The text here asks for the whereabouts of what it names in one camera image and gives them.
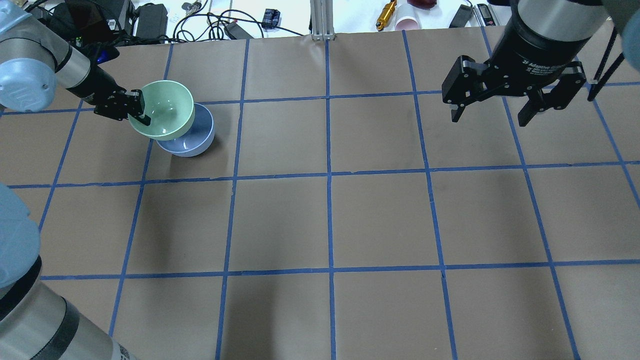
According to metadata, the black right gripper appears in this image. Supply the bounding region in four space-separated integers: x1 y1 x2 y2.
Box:
442 0 608 127

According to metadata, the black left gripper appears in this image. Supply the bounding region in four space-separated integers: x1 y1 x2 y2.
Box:
75 64 151 126

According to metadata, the green bowl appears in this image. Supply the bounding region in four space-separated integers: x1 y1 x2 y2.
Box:
128 80 195 141

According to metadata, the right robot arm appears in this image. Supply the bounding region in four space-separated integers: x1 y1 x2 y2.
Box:
441 0 640 127

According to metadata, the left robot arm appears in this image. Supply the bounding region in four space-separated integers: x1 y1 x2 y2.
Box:
0 0 151 126

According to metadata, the blue bowl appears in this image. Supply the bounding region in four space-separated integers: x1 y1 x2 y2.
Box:
155 103 215 158

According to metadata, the black power adapter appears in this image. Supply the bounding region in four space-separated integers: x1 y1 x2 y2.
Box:
135 3 169 39

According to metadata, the gold cylinder tool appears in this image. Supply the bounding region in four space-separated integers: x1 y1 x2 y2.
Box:
375 0 397 32

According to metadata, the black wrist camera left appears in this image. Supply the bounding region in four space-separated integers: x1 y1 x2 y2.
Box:
80 43 121 65

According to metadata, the aluminium frame post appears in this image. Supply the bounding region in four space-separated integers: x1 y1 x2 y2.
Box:
310 0 336 41

